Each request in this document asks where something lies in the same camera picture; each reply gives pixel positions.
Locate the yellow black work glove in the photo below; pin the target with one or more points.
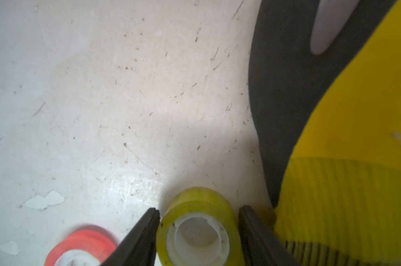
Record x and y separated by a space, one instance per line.
325 96

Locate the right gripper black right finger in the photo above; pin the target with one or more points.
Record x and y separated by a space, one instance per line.
260 246

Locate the yellow tape roll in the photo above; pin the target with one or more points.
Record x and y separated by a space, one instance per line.
199 229

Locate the red tape roll upper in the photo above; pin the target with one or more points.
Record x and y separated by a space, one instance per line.
81 248

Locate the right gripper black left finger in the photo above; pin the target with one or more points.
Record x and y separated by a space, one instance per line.
138 248

